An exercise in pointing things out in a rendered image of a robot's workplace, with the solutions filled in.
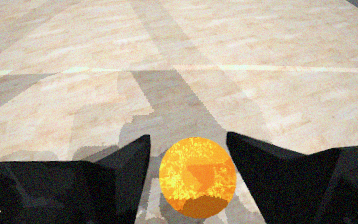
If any orange knob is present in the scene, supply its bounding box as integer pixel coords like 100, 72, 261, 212
159, 137, 237, 219

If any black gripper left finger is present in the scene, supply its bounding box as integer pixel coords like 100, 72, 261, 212
0, 134, 151, 224

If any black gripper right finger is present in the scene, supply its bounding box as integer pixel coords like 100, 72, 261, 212
226, 131, 358, 224

